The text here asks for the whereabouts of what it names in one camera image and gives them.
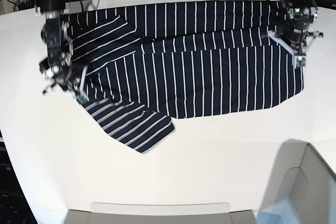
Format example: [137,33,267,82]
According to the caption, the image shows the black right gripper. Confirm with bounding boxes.
[39,58,87,92]

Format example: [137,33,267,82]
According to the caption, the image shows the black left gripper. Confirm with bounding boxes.
[286,26,309,51]

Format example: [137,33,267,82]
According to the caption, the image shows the navy white striped T-shirt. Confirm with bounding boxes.
[64,1,304,153]

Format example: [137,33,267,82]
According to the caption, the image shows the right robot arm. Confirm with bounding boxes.
[35,0,86,94]

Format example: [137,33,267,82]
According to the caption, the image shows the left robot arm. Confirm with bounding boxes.
[273,0,320,56]

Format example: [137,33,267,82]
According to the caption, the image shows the white bin front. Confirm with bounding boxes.
[64,202,257,223]

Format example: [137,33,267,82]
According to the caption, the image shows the white bin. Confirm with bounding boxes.
[64,202,257,223]
[255,140,335,223]

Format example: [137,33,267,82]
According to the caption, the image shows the white bin right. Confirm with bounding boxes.
[255,140,335,223]

